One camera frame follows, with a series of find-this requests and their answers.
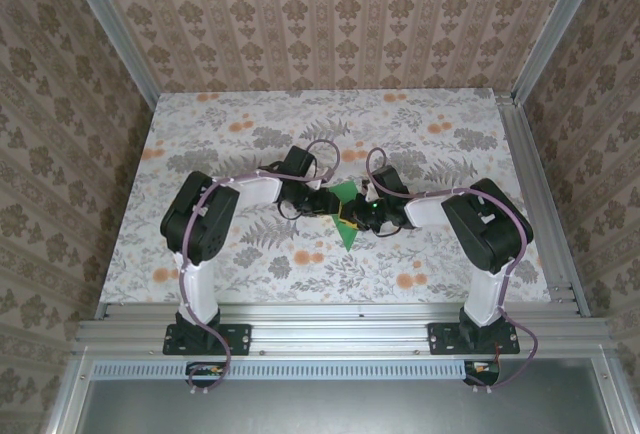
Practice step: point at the floral table cover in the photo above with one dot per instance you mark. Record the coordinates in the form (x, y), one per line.
(350, 274)

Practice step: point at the grey metal panel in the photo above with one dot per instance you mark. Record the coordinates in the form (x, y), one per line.
(325, 409)

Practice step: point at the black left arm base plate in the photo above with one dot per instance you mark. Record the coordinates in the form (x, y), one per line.
(239, 339)

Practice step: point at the aluminium frame post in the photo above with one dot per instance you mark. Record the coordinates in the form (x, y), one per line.
(115, 39)
(550, 29)

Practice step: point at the aluminium side rail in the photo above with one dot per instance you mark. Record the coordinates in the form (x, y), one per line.
(520, 154)

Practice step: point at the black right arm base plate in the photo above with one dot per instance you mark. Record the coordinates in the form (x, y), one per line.
(442, 339)

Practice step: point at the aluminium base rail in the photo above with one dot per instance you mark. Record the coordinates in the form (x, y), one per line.
(340, 329)

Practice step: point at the green paper sheet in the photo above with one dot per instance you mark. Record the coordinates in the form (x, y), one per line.
(348, 236)

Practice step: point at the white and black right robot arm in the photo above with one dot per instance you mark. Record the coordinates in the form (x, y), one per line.
(487, 299)

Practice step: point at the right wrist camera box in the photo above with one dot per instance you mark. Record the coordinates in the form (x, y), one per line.
(370, 188)

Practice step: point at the small circuit board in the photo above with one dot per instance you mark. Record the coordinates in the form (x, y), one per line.
(205, 369)
(482, 368)

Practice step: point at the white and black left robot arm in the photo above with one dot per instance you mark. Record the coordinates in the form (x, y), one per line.
(200, 294)

